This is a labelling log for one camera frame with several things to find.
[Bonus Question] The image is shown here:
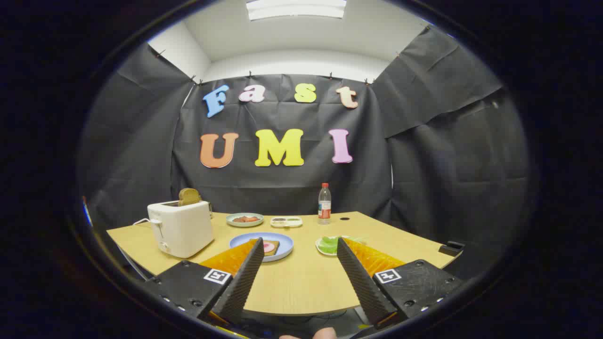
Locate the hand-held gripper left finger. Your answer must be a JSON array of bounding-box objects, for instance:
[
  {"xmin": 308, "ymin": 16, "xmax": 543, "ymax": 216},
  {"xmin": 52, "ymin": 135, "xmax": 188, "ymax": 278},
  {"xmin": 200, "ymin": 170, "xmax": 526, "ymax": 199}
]
[{"xmin": 141, "ymin": 237, "xmax": 265, "ymax": 325}]

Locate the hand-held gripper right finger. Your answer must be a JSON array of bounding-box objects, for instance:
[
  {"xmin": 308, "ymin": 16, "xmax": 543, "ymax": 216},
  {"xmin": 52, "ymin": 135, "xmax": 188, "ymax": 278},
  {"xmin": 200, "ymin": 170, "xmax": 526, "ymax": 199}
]
[{"xmin": 336, "ymin": 237, "xmax": 464, "ymax": 329}]

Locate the green lettuce leaf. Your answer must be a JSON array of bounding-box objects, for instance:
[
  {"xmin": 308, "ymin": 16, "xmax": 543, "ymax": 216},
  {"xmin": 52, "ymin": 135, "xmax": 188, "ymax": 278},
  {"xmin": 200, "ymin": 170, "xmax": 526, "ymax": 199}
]
[{"xmin": 319, "ymin": 236, "xmax": 366, "ymax": 255}]

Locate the brown toast slice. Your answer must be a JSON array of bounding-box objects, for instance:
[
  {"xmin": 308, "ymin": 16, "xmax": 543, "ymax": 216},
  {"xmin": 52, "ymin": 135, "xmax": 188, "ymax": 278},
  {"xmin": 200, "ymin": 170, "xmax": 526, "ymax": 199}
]
[{"xmin": 178, "ymin": 188, "xmax": 202, "ymax": 207}]

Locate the white square plate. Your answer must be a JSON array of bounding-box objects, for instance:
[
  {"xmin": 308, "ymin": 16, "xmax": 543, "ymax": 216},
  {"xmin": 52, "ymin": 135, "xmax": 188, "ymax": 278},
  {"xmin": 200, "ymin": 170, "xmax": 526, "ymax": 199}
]
[{"xmin": 315, "ymin": 235, "xmax": 351, "ymax": 256}]

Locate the blue plate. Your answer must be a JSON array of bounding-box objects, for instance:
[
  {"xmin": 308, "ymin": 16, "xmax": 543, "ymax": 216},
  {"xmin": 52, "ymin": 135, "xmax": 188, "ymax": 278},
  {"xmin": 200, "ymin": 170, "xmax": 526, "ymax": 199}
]
[{"xmin": 229, "ymin": 232, "xmax": 294, "ymax": 262}]

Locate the pale green plate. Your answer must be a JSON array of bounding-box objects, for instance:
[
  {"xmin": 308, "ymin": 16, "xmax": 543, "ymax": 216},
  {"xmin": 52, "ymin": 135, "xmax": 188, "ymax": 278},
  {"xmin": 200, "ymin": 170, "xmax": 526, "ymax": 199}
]
[{"xmin": 226, "ymin": 213, "xmax": 264, "ymax": 227}]

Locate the white toaster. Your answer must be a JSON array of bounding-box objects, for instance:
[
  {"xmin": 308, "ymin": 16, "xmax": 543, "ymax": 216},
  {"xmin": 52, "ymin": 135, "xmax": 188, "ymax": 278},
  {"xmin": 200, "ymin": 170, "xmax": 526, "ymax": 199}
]
[{"xmin": 147, "ymin": 200, "xmax": 215, "ymax": 258}]

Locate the clear water bottle red cap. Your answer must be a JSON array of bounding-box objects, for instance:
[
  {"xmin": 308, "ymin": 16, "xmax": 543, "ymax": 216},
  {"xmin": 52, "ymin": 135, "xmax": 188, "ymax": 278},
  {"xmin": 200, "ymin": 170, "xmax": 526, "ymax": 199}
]
[{"xmin": 318, "ymin": 183, "xmax": 332, "ymax": 225}]

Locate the small black box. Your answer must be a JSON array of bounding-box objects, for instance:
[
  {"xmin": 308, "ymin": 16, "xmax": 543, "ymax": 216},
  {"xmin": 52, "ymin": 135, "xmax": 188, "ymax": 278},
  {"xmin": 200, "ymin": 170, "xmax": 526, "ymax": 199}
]
[{"xmin": 438, "ymin": 241, "xmax": 466, "ymax": 257}]

